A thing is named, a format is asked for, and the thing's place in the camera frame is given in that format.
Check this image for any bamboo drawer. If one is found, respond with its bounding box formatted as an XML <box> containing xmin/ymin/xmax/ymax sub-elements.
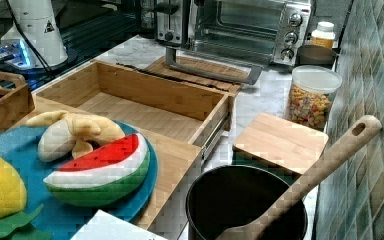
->
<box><xmin>34</xmin><ymin>59</ymin><xmax>236</xmax><ymax>147</ymax></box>

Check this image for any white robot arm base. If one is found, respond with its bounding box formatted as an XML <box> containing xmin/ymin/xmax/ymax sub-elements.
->
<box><xmin>1</xmin><ymin>0</ymin><xmax>68</xmax><ymax>70</ymax></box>

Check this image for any bamboo cutting board with groove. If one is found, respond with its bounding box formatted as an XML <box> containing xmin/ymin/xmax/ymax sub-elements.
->
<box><xmin>146</xmin><ymin>56</ymin><xmax>248</xmax><ymax>95</ymax></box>

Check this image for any black cooking pot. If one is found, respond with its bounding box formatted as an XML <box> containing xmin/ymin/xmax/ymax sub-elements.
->
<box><xmin>185</xmin><ymin>165</ymin><xmax>308</xmax><ymax>240</ymax></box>

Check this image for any plush watermelon slice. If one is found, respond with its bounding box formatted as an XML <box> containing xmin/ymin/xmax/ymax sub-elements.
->
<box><xmin>43</xmin><ymin>133</ymin><xmax>150</xmax><ymax>207</ymax></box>

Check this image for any small bamboo cutting board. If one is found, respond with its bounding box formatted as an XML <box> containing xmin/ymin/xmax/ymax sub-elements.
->
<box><xmin>233</xmin><ymin>113</ymin><xmax>329</xmax><ymax>175</ymax></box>

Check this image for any silver toaster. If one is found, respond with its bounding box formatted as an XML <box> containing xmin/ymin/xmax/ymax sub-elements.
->
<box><xmin>154</xmin><ymin>0</ymin><xmax>191</xmax><ymax>47</ymax></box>

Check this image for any stainless steel toaster oven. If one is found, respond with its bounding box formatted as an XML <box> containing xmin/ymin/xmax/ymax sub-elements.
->
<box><xmin>191</xmin><ymin>0</ymin><xmax>313</xmax><ymax>66</ymax></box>

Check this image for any plush peeled banana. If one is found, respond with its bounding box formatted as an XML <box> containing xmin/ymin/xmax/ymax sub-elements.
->
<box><xmin>26</xmin><ymin>110</ymin><xmax>125</xmax><ymax>162</ymax></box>

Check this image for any clear jar of colourful cereal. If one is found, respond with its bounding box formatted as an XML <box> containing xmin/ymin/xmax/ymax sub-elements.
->
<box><xmin>285</xmin><ymin>65</ymin><xmax>342</xmax><ymax>131</ymax></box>

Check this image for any white paper sheet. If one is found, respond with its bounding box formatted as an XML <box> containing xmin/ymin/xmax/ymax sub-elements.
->
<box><xmin>70</xmin><ymin>210</ymin><xmax>167</xmax><ymax>240</ymax></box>

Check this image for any dark round bowl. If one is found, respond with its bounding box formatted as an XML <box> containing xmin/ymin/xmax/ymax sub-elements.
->
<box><xmin>296</xmin><ymin>45</ymin><xmax>337</xmax><ymax>68</ymax></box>

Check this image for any white lid supplement bottle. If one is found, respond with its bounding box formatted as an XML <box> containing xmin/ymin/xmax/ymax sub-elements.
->
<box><xmin>310</xmin><ymin>21</ymin><xmax>335</xmax><ymax>49</ymax></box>

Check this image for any blue round felt mat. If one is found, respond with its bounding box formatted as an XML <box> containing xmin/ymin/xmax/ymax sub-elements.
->
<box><xmin>0</xmin><ymin>126</ymin><xmax>158</xmax><ymax>240</ymax></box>

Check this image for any wooden spatula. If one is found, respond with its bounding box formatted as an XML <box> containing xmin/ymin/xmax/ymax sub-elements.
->
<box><xmin>215</xmin><ymin>115</ymin><xmax>382</xmax><ymax>240</ymax></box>

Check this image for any grey metal drawer handle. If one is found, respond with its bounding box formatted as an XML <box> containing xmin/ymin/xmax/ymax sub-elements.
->
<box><xmin>165</xmin><ymin>47</ymin><xmax>263</xmax><ymax>85</ymax></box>

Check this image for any wooden tray with handle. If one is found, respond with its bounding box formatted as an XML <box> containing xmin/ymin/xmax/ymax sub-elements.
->
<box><xmin>0</xmin><ymin>71</ymin><xmax>35</xmax><ymax>133</ymax></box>

